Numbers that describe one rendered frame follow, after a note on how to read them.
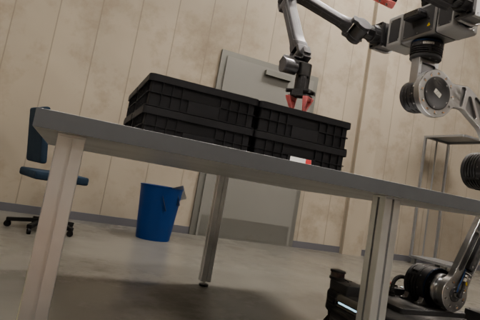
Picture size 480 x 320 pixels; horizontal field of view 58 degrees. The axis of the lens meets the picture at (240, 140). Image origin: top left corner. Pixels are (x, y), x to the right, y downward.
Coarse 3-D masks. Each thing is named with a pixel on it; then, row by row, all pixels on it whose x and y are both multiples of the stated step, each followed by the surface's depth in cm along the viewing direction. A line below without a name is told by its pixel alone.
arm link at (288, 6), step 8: (288, 0) 190; (280, 8) 196; (288, 8) 188; (296, 8) 190; (288, 16) 186; (296, 16) 186; (288, 24) 184; (296, 24) 183; (288, 32) 183; (296, 32) 179; (296, 40) 175; (304, 40) 178; (296, 48) 173
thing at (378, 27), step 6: (378, 24) 212; (384, 24) 209; (372, 30) 207; (378, 30) 208; (384, 30) 209; (366, 36) 208; (372, 36) 208; (378, 36) 208; (372, 42) 211; (378, 42) 210; (372, 48) 214
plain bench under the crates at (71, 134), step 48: (96, 144) 127; (144, 144) 98; (192, 144) 102; (48, 192) 94; (336, 192) 187; (384, 192) 123; (432, 192) 130; (48, 240) 95; (384, 240) 129; (48, 288) 94; (384, 288) 128
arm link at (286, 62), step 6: (306, 48) 171; (306, 54) 170; (282, 60) 167; (288, 60) 165; (294, 60) 167; (300, 60) 171; (306, 60) 171; (282, 66) 166; (288, 66) 165; (294, 66) 166; (288, 72) 167; (294, 72) 167
